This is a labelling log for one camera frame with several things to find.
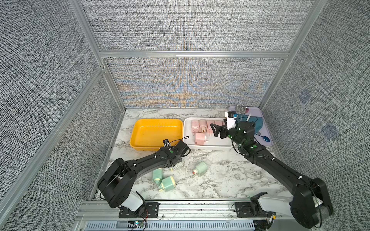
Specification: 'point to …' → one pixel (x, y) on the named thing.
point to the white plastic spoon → (249, 116)
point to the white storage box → (213, 142)
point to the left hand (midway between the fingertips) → (177, 157)
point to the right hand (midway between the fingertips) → (218, 118)
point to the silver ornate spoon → (242, 110)
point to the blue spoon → (266, 138)
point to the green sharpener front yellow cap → (167, 184)
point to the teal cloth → (257, 120)
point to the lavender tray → (256, 111)
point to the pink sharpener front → (200, 138)
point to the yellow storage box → (148, 134)
